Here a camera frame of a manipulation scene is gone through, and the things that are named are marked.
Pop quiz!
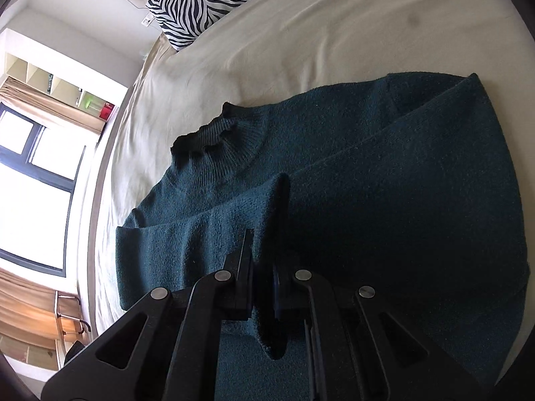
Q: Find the white shelf unit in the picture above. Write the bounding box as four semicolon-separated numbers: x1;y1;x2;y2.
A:
4;52;115;122

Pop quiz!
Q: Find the dark teal knit sweater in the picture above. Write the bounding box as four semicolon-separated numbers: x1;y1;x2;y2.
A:
115;72;531;401

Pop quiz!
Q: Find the black framed window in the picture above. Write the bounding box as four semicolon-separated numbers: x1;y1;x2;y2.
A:
0;102;86;278

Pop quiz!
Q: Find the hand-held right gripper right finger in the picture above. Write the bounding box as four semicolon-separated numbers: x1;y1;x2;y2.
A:
272;264;500;401

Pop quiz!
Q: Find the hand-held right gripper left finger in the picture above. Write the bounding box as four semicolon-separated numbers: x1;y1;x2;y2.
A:
40;229;254;401

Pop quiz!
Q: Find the zebra print pillow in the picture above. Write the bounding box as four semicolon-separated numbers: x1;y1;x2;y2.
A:
145;0;312;52

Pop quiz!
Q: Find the bed with beige sheet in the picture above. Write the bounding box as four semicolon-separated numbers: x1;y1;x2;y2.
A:
77;0;535;343

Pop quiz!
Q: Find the beige curtain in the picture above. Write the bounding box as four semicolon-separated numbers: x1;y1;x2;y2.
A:
0;77;105;134
0;269;80;343

